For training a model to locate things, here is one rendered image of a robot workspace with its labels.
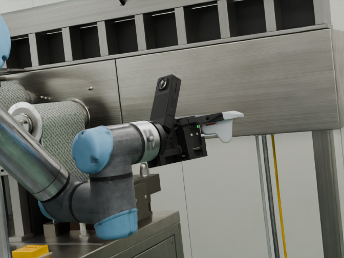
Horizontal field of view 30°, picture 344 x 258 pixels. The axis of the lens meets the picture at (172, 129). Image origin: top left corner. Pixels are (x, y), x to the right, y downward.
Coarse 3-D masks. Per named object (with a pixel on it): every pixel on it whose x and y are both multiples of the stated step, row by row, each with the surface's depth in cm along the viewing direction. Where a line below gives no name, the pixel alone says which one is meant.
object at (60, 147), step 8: (56, 136) 204; (64, 136) 208; (72, 136) 212; (48, 144) 200; (56, 144) 204; (64, 144) 208; (56, 152) 204; (64, 152) 207; (64, 160) 207; (72, 160) 211; (72, 168) 211; (80, 176) 214; (88, 176) 218
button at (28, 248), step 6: (30, 246) 176; (36, 246) 175; (42, 246) 174; (12, 252) 173; (18, 252) 172; (24, 252) 171; (30, 252) 170; (36, 252) 171; (42, 252) 173; (48, 252) 176
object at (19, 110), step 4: (20, 108) 200; (24, 108) 199; (80, 108) 220; (16, 112) 200; (20, 112) 200; (24, 112) 199; (28, 112) 198; (32, 112) 198; (32, 116) 198; (84, 116) 220; (32, 120) 198; (36, 120) 197; (84, 120) 220; (36, 124) 197; (36, 128) 198; (32, 132) 198; (36, 132) 198; (40, 140) 204
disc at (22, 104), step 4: (16, 104) 200; (20, 104) 200; (24, 104) 199; (28, 104) 198; (12, 108) 201; (16, 108) 200; (28, 108) 198; (32, 108) 198; (12, 112) 201; (36, 112) 197; (36, 116) 197; (40, 116) 197; (40, 120) 197; (40, 124) 197; (40, 128) 197; (40, 132) 197; (36, 136) 198; (40, 136) 197
